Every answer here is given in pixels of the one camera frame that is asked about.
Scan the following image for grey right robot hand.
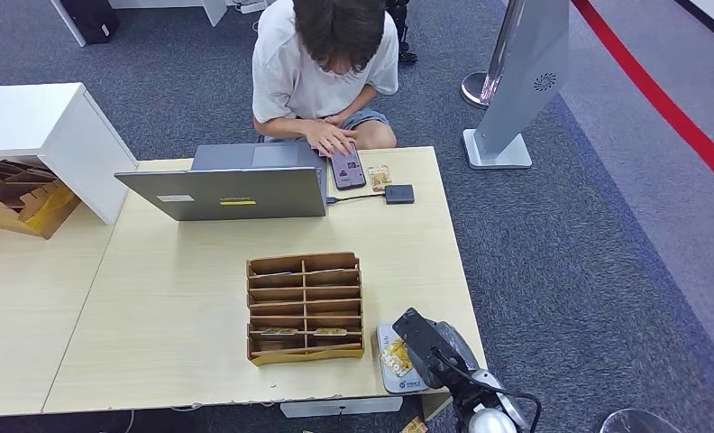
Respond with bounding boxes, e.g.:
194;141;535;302
431;320;482;374

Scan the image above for person's right hand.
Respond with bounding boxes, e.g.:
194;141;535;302
301;119;358;160

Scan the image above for black smartphone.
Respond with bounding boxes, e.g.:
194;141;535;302
330;143;368;191

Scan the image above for yellow hotel card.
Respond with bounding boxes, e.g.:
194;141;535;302
380;337;415;379

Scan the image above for person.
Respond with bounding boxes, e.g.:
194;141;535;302
251;0;401;160

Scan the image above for small yellow card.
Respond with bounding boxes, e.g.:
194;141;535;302
367;165;393;192

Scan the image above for white card reader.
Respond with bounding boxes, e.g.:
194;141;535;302
376;321;430;394

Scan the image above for wooden card organizer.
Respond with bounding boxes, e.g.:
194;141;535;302
246;251;366;366

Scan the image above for black square usb device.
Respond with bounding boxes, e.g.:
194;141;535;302
384;183;416;206

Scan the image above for black stand feet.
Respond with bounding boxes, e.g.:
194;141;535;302
387;0;419;65

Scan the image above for grey laptop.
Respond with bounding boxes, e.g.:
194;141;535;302
114;141;329;222

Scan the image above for long white box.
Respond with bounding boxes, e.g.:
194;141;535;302
280;396;405;419

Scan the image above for clear round dome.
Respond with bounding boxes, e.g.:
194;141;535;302
599;408;687;433

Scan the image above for silver kiosk stand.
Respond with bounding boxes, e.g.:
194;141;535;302
462;0;572;170

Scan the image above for black box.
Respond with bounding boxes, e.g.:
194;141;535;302
60;0;121;44

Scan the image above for white desk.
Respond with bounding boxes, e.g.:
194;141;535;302
49;0;228;47

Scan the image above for white cabinet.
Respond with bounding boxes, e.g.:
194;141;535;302
0;82;139;226

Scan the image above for red floor stripe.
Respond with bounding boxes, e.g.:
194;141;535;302
572;0;714;197

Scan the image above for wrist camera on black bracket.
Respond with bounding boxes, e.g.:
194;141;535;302
391;308;471;390

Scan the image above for black usb cable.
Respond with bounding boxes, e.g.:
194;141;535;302
326;191;387;205

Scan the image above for chrome stanchion post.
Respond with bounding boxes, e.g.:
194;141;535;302
461;0;526;110

